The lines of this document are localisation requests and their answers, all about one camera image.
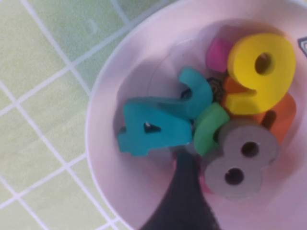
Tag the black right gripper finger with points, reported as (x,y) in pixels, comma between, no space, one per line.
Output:
(184,203)

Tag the gray number eight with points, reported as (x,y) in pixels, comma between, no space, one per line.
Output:
(216,172)

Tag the orange number piece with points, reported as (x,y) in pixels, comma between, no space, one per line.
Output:
(283,119)

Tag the magenta number piece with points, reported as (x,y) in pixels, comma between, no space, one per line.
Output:
(216,55)

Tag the pink bowl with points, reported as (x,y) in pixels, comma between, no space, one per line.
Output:
(156,48)

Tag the paper label on pink bowl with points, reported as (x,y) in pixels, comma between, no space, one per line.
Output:
(303,46)

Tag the green number three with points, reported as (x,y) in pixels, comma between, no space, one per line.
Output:
(208,124)

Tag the teal number four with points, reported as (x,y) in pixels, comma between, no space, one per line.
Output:
(139,134)

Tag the teal number two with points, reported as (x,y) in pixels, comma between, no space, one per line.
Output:
(196,86)

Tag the yellow number nine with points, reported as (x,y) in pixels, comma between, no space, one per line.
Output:
(239,64)

